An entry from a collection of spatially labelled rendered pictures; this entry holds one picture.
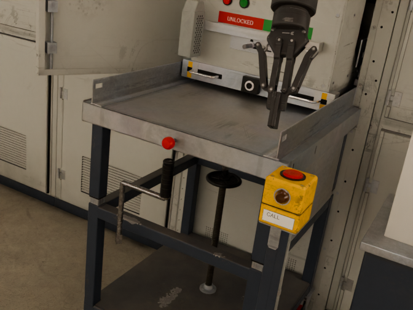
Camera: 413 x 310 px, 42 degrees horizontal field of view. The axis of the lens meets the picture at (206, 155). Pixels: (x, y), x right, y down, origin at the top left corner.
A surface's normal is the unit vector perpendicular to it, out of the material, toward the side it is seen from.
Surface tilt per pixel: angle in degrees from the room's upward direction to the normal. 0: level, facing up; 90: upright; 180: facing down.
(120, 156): 90
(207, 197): 90
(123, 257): 0
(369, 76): 90
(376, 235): 0
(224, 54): 90
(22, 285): 0
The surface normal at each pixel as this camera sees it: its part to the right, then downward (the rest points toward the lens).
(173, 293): 0.12, -0.93
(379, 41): -0.48, 0.26
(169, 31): 0.56, 0.36
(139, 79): 0.87, 0.27
